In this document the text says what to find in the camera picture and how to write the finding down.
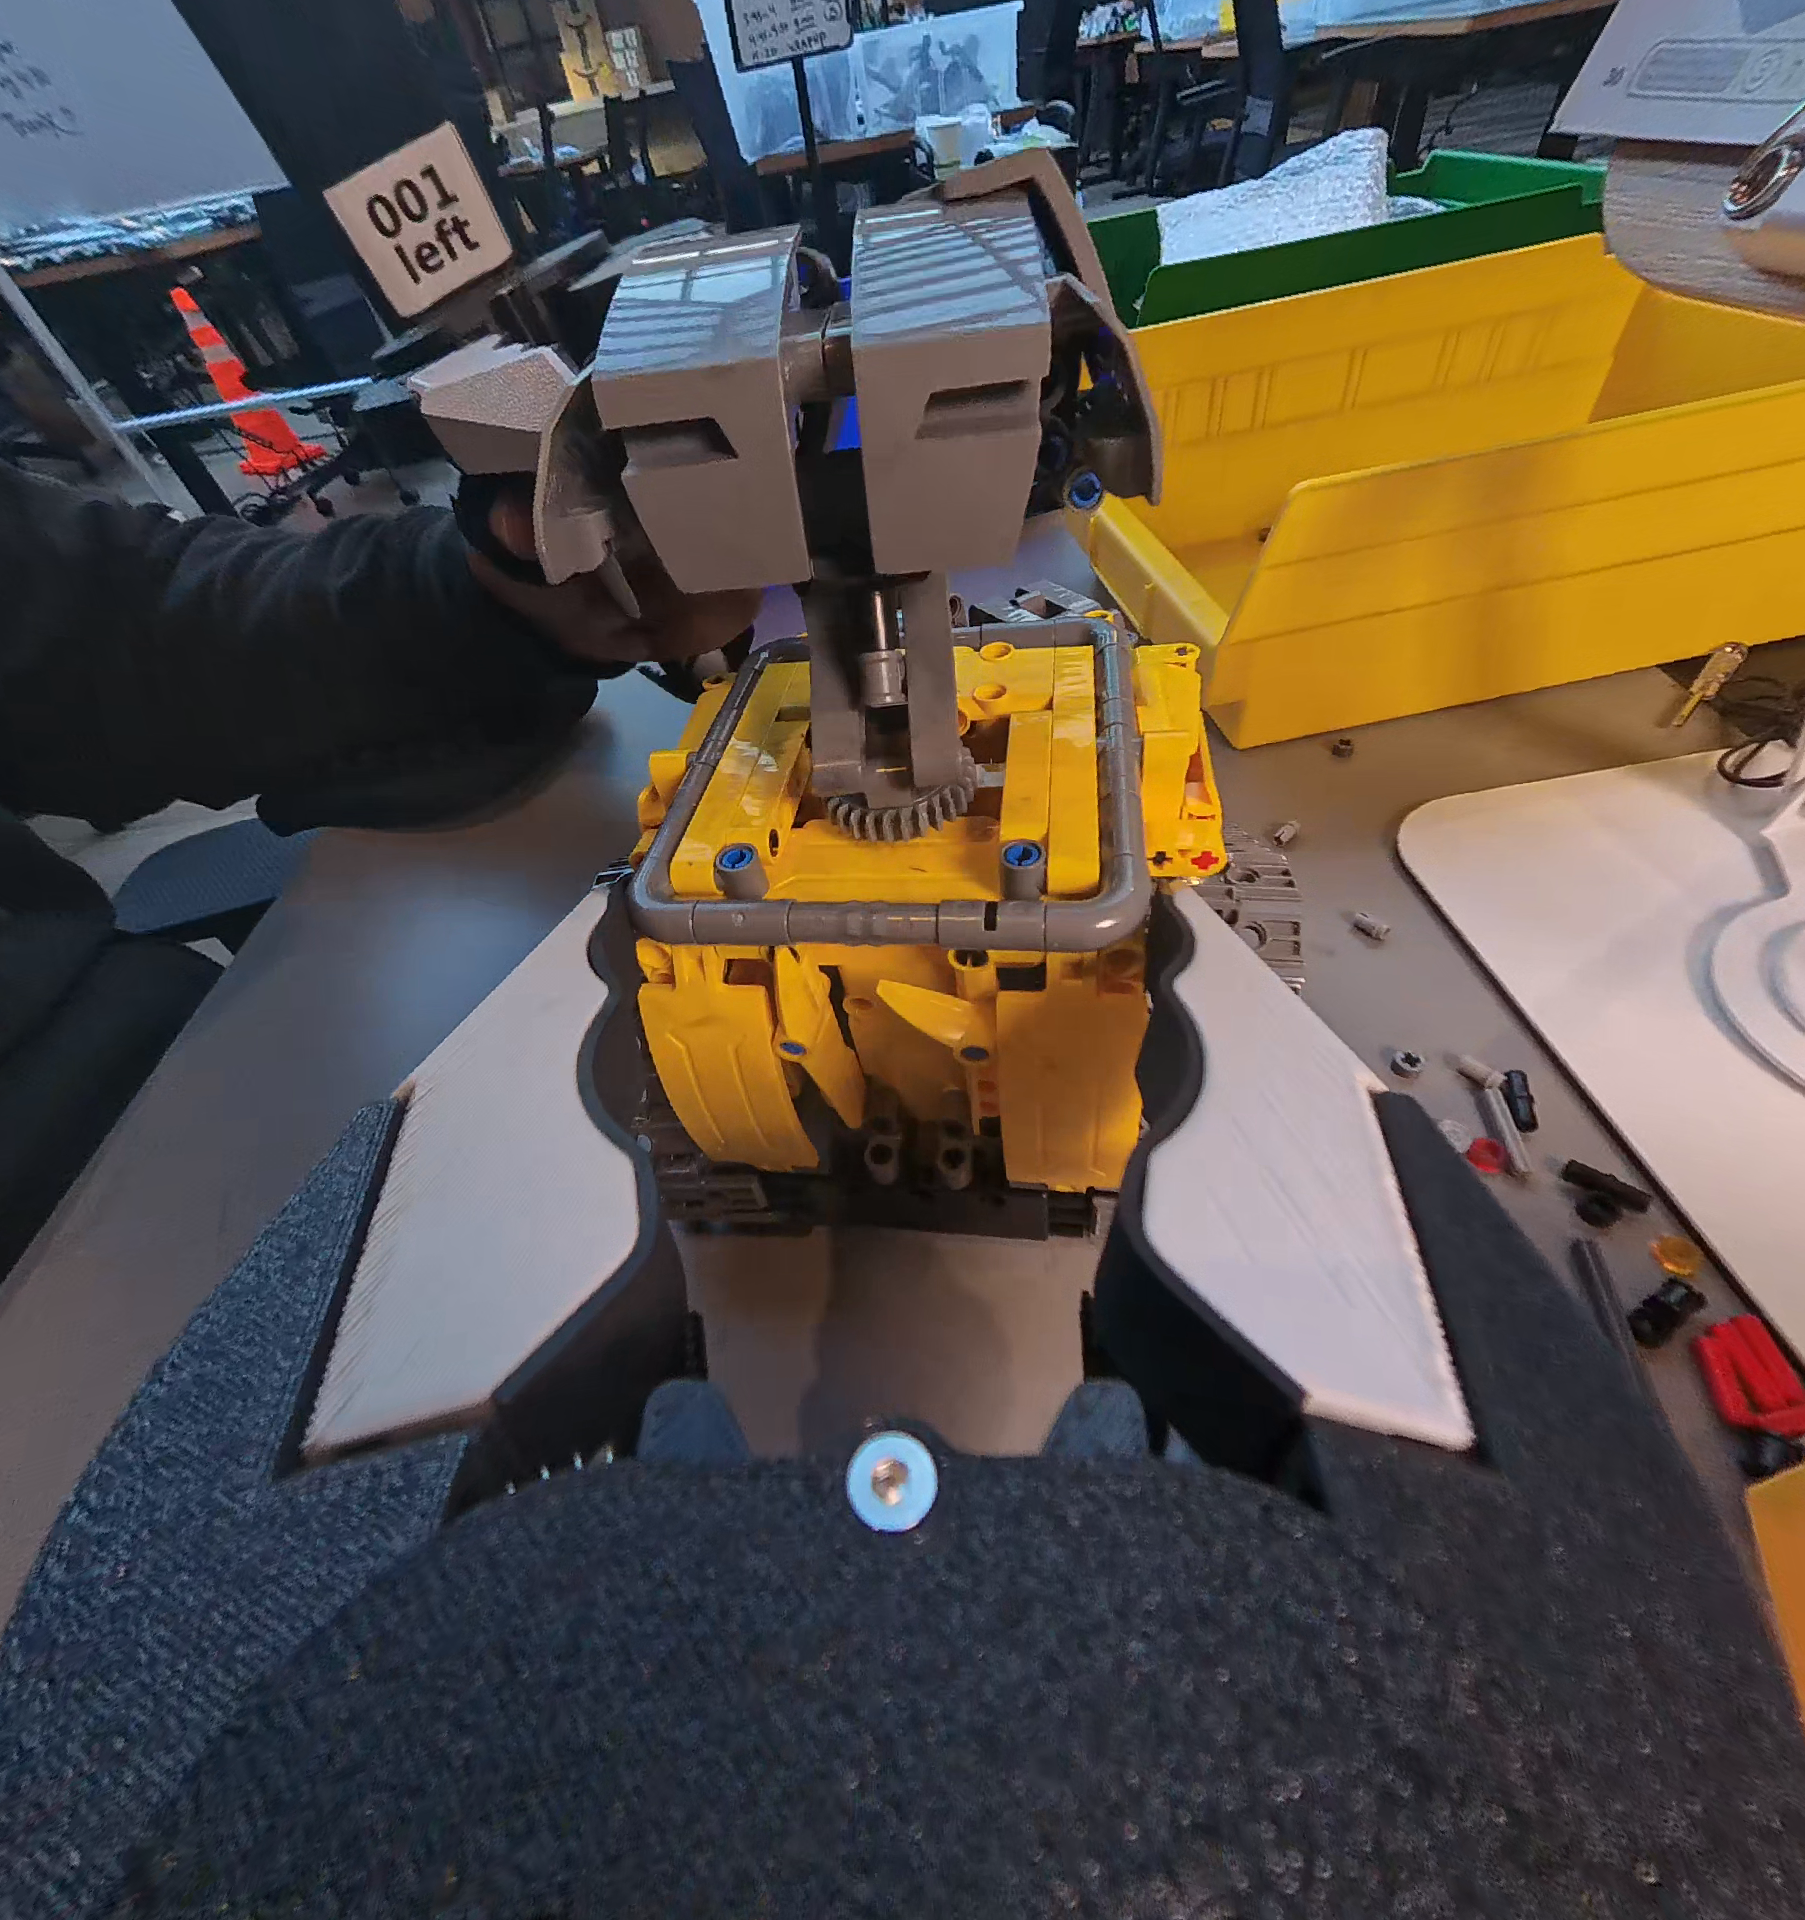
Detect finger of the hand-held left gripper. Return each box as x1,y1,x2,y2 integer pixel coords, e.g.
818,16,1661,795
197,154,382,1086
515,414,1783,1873
947,147,1168,505
417,322,632,588

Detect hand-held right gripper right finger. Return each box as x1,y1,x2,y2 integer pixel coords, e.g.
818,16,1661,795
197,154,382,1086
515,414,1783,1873
1092,885,1481,1483

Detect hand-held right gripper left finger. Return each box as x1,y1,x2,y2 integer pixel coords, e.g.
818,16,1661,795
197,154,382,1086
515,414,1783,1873
288,885,693,1483

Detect yellow grey brick robot model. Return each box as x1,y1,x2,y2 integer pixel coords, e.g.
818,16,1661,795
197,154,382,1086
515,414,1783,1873
587,163,1240,1245

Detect instruction booklet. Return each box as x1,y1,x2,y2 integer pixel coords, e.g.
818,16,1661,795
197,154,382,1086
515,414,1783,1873
1554,0,1805,154

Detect metal wire page holder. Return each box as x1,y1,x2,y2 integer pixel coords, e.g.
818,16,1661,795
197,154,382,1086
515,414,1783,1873
1719,0,1805,229

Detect grey desk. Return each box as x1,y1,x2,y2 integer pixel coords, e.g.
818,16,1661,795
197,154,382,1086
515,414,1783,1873
0,513,1805,1920

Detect person's left hand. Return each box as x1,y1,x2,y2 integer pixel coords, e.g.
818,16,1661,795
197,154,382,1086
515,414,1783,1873
458,484,768,679

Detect clear plastic bag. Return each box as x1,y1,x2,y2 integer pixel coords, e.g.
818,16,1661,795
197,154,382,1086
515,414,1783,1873
1159,128,1441,269

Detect orange traffic cone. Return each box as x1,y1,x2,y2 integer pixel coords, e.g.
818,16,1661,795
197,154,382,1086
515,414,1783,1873
164,289,329,484

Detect green plastic bin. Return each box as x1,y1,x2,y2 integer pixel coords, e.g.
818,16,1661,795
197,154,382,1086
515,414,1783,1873
1092,154,1612,322

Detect cluttered background table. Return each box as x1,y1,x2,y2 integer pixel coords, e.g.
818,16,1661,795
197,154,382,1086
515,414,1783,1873
751,16,1086,187

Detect black axle rod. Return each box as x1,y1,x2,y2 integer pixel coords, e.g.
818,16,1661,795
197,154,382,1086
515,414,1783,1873
1574,1227,1638,1372

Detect whiteboard on stand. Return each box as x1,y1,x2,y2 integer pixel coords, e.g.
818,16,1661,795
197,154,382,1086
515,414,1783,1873
0,0,288,513

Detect paper sign on stand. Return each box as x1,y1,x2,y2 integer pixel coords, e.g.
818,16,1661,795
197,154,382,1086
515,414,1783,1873
719,0,850,78

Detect white book stand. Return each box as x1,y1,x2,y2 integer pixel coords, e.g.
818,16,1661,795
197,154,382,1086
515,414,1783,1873
1396,61,1805,1410

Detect scattered small brick parts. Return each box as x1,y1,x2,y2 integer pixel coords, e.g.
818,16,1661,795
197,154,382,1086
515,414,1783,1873
1204,795,1805,1483

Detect black cable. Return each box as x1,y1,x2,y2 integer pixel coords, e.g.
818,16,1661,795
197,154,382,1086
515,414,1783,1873
1708,679,1805,791

